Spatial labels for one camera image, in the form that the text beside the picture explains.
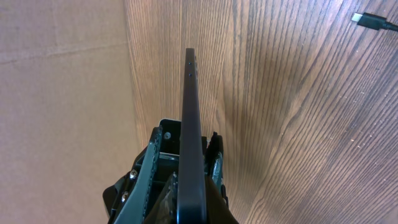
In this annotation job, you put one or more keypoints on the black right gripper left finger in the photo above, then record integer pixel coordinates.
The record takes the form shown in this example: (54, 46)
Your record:
(134, 207)

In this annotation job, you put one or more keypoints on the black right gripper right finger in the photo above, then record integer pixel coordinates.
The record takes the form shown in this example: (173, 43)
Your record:
(217, 203)

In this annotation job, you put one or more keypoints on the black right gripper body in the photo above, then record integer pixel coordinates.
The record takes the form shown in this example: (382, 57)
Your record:
(162, 204)

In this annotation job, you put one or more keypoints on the blue screen smartphone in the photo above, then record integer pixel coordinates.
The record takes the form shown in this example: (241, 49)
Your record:
(191, 199)

